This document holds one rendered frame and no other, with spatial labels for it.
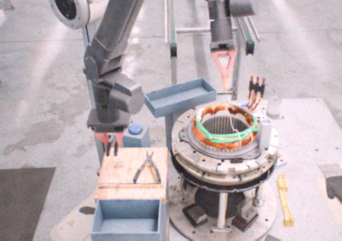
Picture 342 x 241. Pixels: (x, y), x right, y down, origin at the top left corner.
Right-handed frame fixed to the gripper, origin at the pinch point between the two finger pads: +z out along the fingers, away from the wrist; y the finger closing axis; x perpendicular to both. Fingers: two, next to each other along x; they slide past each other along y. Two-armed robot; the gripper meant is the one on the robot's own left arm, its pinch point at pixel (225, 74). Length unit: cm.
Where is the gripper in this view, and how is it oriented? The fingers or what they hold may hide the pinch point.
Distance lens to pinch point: 105.0
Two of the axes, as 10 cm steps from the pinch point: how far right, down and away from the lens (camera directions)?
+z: 1.4, 9.6, 2.5
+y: 1.0, -2.6, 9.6
